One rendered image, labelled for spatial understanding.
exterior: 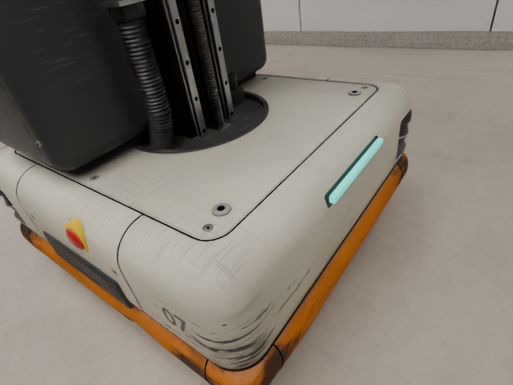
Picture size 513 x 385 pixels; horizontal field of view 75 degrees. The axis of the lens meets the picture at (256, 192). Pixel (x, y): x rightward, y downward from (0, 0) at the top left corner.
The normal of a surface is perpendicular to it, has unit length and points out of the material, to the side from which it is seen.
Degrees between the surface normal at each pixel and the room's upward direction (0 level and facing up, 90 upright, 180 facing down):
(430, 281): 0
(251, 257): 39
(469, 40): 90
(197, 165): 0
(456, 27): 90
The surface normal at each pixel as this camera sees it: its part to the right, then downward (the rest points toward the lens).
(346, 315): -0.14, -0.80
